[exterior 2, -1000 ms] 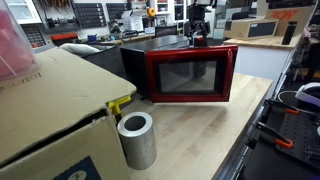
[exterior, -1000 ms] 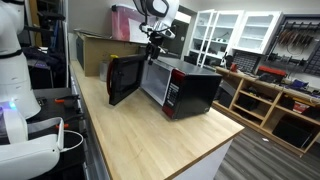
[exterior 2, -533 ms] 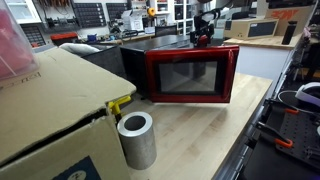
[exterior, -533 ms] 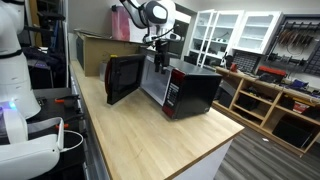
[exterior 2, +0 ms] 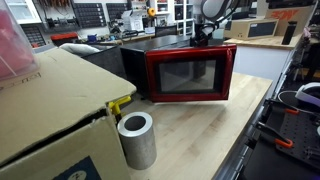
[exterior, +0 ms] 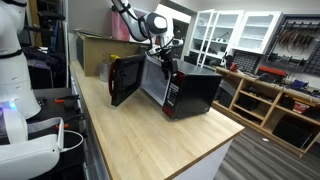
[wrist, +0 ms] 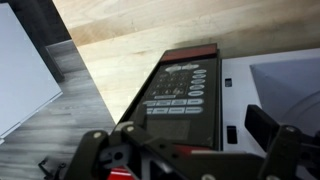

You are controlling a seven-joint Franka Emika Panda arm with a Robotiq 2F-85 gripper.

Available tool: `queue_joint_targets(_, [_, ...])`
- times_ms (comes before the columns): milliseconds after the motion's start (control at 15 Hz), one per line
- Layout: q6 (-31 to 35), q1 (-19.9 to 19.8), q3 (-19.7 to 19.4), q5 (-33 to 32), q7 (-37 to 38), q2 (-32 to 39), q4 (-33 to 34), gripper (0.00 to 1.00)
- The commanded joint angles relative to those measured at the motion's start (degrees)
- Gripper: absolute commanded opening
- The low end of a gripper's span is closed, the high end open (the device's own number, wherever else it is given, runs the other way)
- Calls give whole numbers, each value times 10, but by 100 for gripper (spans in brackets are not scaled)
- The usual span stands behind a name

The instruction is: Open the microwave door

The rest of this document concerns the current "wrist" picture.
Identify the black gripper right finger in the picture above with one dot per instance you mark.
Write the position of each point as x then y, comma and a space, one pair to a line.
281, 150

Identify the white cabinet with wooden top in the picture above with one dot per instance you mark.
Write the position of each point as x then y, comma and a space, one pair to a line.
23, 66

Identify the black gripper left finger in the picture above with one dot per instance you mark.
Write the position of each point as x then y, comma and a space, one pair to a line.
100, 153

